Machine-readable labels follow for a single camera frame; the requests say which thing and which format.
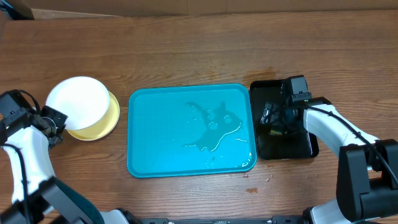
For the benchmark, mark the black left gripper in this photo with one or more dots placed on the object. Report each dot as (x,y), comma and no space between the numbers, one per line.
(61,119)

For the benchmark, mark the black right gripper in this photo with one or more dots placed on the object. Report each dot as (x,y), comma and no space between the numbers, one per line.
(278,117)

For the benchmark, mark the yellow green scrub sponge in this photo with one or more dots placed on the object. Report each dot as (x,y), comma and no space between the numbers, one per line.
(275,132)

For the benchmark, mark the white plate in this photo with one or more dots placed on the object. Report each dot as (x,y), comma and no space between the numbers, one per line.
(84,100)

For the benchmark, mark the yellow plate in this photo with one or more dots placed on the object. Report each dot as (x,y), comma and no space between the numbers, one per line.
(103,127)

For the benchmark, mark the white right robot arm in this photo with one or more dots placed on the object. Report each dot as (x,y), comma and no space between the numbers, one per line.
(366,186)

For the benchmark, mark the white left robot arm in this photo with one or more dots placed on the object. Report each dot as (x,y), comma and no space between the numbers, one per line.
(26,136)

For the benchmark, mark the black water tray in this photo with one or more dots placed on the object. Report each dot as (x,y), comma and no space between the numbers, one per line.
(300,145)

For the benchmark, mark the blue plastic tray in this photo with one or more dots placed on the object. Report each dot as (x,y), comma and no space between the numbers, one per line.
(190,130)

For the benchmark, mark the dark object top left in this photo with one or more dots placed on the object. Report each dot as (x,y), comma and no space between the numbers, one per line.
(17,10)

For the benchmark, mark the brown cardboard panel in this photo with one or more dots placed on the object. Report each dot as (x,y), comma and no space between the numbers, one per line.
(201,7)

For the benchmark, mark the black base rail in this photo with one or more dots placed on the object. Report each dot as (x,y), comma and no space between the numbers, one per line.
(278,219)

